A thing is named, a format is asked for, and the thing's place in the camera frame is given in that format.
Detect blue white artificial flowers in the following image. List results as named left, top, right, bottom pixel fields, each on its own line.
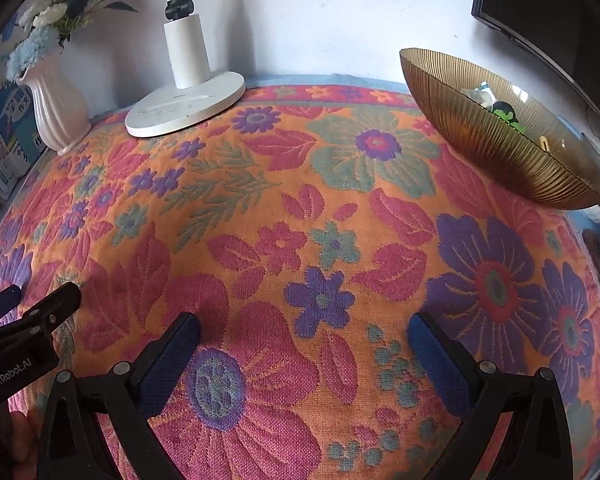
left=2, top=0, right=151, bottom=82

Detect floral orange table cloth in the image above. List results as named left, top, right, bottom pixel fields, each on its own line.
left=0, top=85, right=600, bottom=480

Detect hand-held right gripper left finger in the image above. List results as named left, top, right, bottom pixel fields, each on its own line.
left=36, top=311, right=203, bottom=480

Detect amber ribbed glass bowl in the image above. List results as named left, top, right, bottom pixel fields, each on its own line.
left=399, top=47, right=600, bottom=210

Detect white ribbed vase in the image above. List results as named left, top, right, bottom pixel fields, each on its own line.
left=16, top=52, right=92, bottom=157

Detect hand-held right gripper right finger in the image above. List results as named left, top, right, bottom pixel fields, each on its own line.
left=409, top=312, right=575, bottom=480

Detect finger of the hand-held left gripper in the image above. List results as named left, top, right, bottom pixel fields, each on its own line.
left=0, top=284, right=23, bottom=332
left=10, top=281, right=83, bottom=329

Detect black television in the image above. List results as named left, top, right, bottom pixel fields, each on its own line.
left=471, top=0, right=600, bottom=142

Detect row of books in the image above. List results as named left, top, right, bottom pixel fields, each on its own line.
left=0, top=67, right=44, bottom=202

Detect person's left hand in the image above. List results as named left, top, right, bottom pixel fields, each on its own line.
left=0, top=407, right=43, bottom=480

